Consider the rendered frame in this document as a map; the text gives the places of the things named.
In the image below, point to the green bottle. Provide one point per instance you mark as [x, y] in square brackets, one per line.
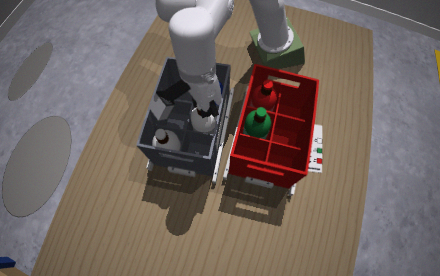
[257, 123]

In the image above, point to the white paper pick list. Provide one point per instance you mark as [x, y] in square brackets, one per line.
[315, 163]

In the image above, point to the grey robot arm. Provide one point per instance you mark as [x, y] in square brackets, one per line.
[193, 31]

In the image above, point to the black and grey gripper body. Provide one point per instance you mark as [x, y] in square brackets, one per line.
[203, 94]

